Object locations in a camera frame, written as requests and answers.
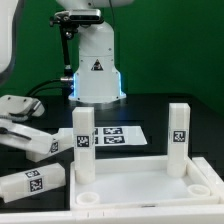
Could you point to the white paper with markers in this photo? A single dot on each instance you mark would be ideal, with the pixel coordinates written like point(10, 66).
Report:
point(119, 136)

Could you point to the black camera stand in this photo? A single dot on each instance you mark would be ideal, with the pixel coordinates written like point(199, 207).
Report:
point(70, 33)

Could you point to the white desk top panel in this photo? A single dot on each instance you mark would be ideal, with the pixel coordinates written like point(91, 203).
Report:
point(141, 182)

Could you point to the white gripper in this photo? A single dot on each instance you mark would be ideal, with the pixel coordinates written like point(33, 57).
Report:
point(24, 137)

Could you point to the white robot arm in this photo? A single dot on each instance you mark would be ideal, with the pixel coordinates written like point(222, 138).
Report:
point(97, 80)

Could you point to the white obstacle bar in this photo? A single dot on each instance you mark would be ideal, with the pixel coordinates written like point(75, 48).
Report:
point(216, 183)
point(208, 214)

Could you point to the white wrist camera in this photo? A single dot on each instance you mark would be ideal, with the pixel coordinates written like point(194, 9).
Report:
point(19, 105)

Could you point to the white front obstacle bar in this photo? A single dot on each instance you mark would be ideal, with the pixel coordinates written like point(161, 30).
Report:
point(208, 214)

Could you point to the white right obstacle bar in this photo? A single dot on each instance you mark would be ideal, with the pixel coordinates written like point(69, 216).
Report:
point(216, 183)

